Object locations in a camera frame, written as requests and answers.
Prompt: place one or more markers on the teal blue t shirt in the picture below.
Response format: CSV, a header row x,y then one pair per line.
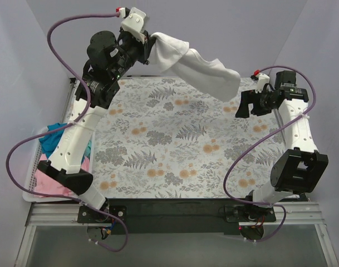
x,y
49,143

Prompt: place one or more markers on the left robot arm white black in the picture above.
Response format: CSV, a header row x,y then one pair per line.
x,y
109,58

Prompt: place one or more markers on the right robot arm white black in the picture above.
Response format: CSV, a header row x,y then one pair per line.
x,y
301,166

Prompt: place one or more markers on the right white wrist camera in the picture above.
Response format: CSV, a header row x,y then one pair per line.
x,y
261,79

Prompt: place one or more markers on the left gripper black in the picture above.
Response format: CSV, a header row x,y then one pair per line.
x,y
146,48

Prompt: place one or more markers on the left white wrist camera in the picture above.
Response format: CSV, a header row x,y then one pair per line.
x,y
134,21

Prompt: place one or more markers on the white t shirt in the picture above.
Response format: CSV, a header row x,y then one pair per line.
x,y
169,54

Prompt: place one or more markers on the white plastic laundry basket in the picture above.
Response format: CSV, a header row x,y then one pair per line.
x,y
31,181

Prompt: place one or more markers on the pink t shirt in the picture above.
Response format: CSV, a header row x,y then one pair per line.
x,y
52,182

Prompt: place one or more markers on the aluminium frame rail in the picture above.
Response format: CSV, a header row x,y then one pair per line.
x,y
292,213

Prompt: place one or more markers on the floral tablecloth mat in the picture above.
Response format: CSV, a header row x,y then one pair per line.
x,y
161,138

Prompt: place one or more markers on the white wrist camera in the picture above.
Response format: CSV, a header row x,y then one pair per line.
x,y
134,21
261,79

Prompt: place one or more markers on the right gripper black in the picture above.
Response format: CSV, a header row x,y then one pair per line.
x,y
254,100

